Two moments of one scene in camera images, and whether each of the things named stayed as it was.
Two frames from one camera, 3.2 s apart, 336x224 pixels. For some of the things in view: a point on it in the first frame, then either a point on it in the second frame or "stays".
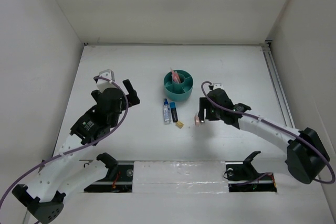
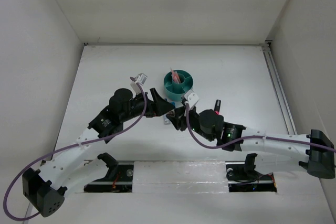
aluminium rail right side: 278,86 stays
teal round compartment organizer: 178,92 stays
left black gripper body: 114,121 → 137,107
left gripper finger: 133,98 → 161,106
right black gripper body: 213,114 → 194,119
